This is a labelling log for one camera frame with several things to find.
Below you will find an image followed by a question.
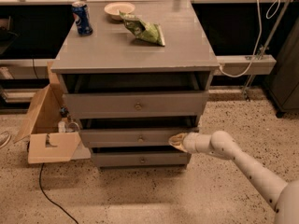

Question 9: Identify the metal pole stand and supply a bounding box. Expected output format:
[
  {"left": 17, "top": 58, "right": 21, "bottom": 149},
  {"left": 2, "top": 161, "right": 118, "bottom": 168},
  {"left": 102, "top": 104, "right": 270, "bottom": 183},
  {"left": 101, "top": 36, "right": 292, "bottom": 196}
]
[{"left": 241, "top": 0, "right": 299, "bottom": 101}]

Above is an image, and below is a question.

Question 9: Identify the grey drawer cabinet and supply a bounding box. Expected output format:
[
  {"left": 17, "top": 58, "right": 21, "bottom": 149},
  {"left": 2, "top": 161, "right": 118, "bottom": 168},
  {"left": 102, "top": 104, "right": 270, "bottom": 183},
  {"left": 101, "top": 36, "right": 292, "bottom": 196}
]
[{"left": 50, "top": 0, "right": 221, "bottom": 170}]

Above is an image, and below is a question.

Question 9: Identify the grey top drawer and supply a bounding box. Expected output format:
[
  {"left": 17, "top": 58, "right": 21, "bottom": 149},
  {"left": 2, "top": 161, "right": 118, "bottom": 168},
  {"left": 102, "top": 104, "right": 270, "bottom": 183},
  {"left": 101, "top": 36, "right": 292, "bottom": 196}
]
[{"left": 63, "top": 91, "right": 208, "bottom": 119}]

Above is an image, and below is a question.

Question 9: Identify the blue Pepsi can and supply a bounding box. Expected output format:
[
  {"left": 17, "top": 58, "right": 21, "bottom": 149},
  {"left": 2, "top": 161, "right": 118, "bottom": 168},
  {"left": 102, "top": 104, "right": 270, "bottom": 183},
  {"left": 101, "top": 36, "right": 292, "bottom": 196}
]
[{"left": 72, "top": 1, "right": 93, "bottom": 35}]

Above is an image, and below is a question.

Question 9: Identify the white bowl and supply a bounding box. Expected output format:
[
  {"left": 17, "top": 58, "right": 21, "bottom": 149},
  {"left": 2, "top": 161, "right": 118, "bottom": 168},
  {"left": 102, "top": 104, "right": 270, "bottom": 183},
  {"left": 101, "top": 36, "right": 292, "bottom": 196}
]
[{"left": 104, "top": 2, "right": 135, "bottom": 21}]

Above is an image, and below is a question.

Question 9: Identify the grey drawer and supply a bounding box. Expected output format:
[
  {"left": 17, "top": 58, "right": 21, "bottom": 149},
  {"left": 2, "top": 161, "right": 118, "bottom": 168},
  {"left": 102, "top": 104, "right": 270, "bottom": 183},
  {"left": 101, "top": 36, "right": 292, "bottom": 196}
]
[
  {"left": 63, "top": 91, "right": 208, "bottom": 119},
  {"left": 80, "top": 116, "right": 198, "bottom": 147},
  {"left": 91, "top": 146, "right": 191, "bottom": 168}
]

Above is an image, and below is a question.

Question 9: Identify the dark grey side cabinet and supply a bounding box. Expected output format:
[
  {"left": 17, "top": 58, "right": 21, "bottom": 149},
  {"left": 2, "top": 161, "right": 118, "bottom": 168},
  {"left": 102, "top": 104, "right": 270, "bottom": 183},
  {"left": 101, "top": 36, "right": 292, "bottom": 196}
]
[{"left": 264, "top": 19, "right": 299, "bottom": 119}]

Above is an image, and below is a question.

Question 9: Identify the open cardboard box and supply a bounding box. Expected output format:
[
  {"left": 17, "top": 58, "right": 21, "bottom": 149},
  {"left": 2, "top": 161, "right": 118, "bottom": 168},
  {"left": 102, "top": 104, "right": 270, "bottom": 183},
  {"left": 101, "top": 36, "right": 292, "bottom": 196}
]
[{"left": 14, "top": 62, "right": 84, "bottom": 164}]

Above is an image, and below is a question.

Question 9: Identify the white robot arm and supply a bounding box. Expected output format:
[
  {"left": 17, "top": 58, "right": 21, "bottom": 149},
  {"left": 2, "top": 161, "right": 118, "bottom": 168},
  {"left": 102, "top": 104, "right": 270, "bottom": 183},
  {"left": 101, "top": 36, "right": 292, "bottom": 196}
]
[{"left": 168, "top": 131, "right": 299, "bottom": 224}]

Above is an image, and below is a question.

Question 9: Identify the green chip bag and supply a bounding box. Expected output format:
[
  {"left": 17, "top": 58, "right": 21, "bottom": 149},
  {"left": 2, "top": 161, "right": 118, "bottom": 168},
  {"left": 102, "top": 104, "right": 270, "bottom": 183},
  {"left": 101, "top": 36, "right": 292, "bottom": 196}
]
[{"left": 120, "top": 12, "right": 165, "bottom": 47}]

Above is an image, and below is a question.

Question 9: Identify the white hanging cable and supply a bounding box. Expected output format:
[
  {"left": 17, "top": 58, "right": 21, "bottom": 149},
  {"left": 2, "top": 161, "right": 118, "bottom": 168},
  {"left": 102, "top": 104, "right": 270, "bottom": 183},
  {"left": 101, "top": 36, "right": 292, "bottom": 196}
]
[{"left": 218, "top": 0, "right": 282, "bottom": 78}]

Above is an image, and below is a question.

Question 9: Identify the black floor cable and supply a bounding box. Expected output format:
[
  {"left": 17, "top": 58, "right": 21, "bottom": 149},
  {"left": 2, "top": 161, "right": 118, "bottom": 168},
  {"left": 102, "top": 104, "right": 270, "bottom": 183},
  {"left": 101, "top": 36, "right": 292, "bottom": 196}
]
[{"left": 38, "top": 162, "right": 80, "bottom": 224}]

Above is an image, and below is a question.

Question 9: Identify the grey bottom drawer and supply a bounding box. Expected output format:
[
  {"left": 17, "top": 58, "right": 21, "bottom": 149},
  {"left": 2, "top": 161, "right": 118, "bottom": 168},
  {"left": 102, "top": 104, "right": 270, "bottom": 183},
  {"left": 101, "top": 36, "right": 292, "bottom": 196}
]
[{"left": 91, "top": 146, "right": 191, "bottom": 168}]

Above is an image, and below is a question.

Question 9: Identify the white bottle in box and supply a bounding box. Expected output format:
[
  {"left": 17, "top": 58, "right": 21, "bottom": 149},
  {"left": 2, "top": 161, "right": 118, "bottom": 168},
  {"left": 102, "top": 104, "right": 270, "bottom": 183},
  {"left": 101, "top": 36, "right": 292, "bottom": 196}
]
[{"left": 58, "top": 119, "right": 66, "bottom": 133}]

